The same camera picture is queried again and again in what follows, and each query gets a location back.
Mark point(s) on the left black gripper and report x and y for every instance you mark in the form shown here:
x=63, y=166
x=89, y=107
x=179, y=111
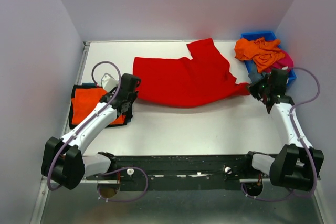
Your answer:
x=134, y=95

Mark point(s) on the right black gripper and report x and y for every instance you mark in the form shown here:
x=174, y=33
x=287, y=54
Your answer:
x=253, y=87

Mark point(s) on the crumpled orange t shirt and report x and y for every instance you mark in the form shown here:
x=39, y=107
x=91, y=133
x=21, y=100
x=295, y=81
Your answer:
x=263, y=53

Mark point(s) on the folded black t shirt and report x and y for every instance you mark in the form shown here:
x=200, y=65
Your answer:
x=71, y=103

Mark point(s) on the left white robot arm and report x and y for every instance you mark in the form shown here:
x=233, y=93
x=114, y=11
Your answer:
x=86, y=129

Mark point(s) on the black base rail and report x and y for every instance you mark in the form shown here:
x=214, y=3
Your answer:
x=180, y=173

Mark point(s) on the folded teal t shirt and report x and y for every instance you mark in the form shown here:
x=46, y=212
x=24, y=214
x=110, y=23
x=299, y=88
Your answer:
x=91, y=84

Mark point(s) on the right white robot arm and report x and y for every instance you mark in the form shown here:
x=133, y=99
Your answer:
x=288, y=134

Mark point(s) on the magenta t shirt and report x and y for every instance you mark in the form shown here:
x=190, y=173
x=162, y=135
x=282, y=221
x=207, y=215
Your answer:
x=286, y=63

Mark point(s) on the grey t shirt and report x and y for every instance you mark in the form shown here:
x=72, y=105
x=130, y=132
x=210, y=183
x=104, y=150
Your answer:
x=254, y=75

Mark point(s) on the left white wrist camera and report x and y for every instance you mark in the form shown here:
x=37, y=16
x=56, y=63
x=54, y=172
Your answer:
x=108, y=82

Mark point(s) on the red t shirt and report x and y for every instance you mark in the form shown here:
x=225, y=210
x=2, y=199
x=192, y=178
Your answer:
x=188, y=82

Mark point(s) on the aluminium frame rail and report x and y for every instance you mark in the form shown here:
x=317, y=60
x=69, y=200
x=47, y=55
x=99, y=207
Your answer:
x=288, y=171

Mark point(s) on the folded orange t shirt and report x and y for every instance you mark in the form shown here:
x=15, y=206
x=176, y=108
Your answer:
x=84, y=103

